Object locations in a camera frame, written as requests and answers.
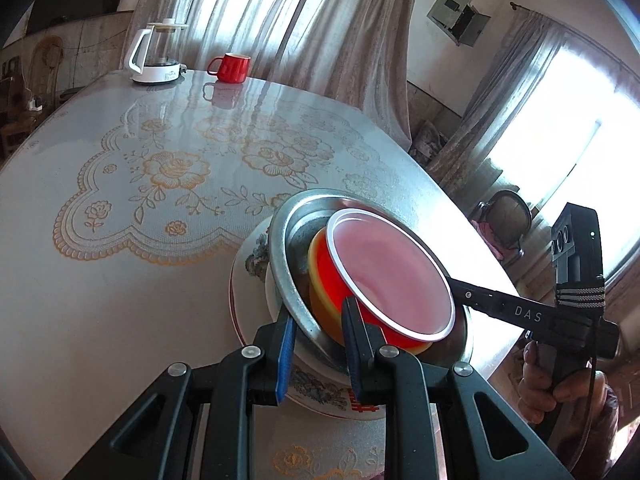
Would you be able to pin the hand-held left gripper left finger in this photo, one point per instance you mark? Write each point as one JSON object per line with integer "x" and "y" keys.
{"x": 286, "y": 355}

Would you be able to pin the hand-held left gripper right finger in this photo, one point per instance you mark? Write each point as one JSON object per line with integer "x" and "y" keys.
{"x": 355, "y": 355}

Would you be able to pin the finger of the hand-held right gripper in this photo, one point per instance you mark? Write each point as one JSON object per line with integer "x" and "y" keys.
{"x": 475, "y": 295}

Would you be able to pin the white plate with red characters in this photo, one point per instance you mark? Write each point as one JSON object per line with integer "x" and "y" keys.
{"x": 310, "y": 392}

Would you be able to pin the pink rimmed floral plate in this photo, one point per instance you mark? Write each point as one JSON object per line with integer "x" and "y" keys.
{"x": 233, "y": 305}

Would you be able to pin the yellow plastic bowl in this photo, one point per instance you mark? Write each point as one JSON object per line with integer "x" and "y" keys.
{"x": 320, "y": 280}

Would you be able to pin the red plastic bowl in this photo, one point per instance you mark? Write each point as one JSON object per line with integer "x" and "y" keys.
{"x": 390, "y": 280}

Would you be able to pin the stainless steel bowl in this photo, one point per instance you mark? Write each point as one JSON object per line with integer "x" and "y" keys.
{"x": 295, "y": 240}

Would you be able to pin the person's right forearm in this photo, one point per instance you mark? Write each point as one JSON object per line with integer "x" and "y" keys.
{"x": 607, "y": 435}

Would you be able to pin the person's right hand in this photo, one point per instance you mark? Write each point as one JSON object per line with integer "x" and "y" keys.
{"x": 535, "y": 385}

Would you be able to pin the pink cloth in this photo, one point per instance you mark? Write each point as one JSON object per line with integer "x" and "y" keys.
{"x": 490, "y": 240}

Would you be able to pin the dark oval back chair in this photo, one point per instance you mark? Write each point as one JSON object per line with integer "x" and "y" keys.
{"x": 505, "y": 215}

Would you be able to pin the folded patterned cloth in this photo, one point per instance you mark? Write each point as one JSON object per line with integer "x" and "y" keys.
{"x": 430, "y": 142}

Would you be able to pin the narrow beige sheer curtain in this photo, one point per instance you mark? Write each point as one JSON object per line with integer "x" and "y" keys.
{"x": 510, "y": 95}

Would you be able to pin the red mug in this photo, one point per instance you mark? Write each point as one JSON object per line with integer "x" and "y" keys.
{"x": 232, "y": 67}

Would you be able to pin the wide beige sheer curtain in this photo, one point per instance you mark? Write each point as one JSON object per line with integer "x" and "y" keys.
{"x": 300, "y": 35}

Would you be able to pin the white glass electric kettle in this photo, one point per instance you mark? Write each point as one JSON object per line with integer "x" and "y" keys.
{"x": 155, "y": 65}

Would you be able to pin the small wooden stool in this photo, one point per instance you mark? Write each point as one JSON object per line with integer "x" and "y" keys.
{"x": 15, "y": 137}

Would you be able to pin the white power strip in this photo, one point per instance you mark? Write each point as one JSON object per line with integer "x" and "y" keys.
{"x": 35, "y": 106}

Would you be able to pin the rattan chair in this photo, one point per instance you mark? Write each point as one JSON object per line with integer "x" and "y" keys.
{"x": 50, "y": 60}

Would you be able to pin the grey wall electrical panel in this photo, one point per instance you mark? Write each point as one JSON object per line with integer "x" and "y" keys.
{"x": 457, "y": 12}

